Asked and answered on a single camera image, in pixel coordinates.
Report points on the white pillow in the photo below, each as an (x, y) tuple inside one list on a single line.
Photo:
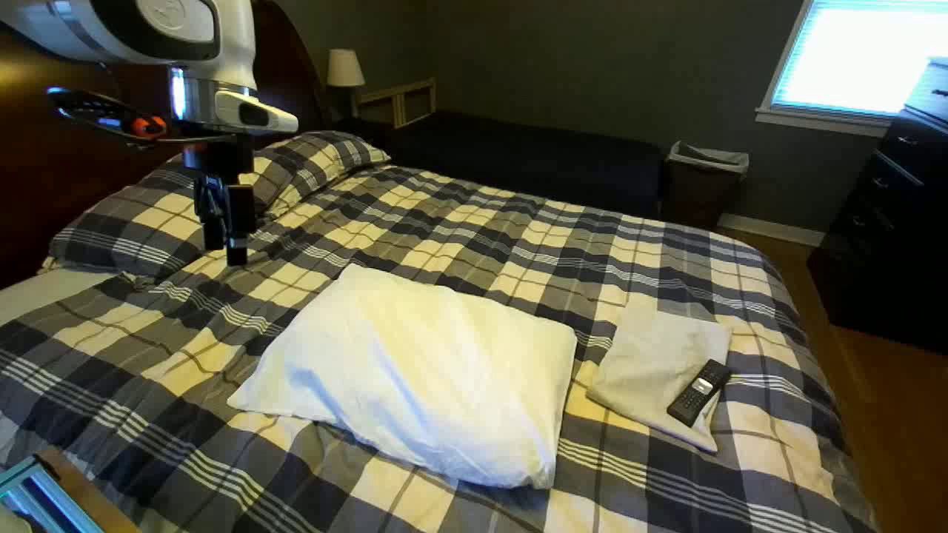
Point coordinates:
[(416, 375)]

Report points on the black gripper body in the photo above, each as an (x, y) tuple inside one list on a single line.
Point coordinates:
[(223, 163)]

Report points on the bright window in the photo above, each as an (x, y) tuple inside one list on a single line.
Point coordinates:
[(854, 61)]

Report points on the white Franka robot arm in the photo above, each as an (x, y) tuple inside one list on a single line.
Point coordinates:
[(225, 48)]

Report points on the black dresser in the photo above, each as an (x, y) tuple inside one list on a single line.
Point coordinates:
[(888, 239)]

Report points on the table lamp with shade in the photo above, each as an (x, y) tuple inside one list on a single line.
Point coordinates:
[(345, 69)]

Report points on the dark low bench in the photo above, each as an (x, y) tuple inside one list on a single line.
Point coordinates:
[(534, 163)]

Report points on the plaid pillow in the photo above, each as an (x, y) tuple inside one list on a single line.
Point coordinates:
[(136, 224), (314, 163)]

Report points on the black remote control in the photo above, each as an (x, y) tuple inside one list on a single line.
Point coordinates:
[(699, 391)]

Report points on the yellow plaid bed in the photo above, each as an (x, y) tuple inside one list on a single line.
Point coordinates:
[(491, 246)]

